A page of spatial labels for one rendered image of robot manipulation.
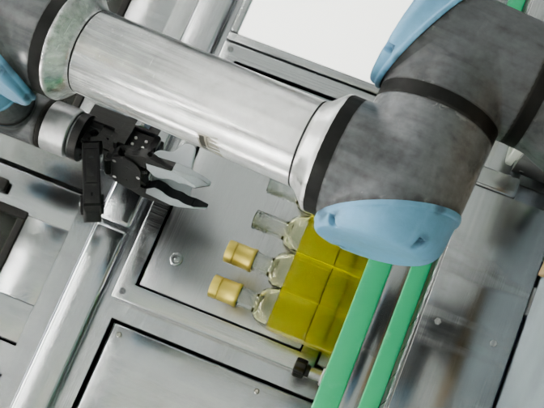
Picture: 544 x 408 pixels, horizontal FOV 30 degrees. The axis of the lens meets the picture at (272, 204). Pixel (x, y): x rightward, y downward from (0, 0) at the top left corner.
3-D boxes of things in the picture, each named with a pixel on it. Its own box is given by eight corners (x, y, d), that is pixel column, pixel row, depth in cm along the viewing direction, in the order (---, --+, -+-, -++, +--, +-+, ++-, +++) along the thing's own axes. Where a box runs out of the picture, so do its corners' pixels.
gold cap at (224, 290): (234, 311, 147) (206, 299, 147) (243, 290, 149) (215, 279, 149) (235, 302, 144) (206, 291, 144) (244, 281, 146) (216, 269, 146)
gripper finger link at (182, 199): (220, 181, 149) (164, 151, 148) (204, 212, 146) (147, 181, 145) (214, 190, 152) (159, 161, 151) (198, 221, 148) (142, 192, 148)
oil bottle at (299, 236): (426, 270, 150) (291, 218, 152) (431, 262, 145) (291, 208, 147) (413, 305, 149) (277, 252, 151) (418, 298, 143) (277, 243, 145)
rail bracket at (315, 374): (380, 390, 154) (298, 357, 155) (384, 386, 147) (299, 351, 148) (371, 415, 153) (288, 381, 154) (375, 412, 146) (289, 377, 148)
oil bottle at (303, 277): (412, 306, 149) (277, 253, 151) (417, 300, 144) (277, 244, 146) (399, 342, 148) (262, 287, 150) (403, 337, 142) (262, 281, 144)
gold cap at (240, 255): (259, 252, 150) (231, 241, 151) (258, 247, 147) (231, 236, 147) (250, 274, 149) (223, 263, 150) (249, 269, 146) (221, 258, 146)
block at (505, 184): (507, 193, 144) (461, 176, 145) (523, 175, 135) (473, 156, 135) (499, 216, 143) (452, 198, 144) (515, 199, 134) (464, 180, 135)
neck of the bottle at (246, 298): (259, 295, 148) (228, 282, 148) (258, 291, 145) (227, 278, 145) (251, 313, 147) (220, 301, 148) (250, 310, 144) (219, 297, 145)
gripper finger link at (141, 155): (174, 155, 140) (117, 141, 142) (169, 163, 139) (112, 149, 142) (180, 176, 144) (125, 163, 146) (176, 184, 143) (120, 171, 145)
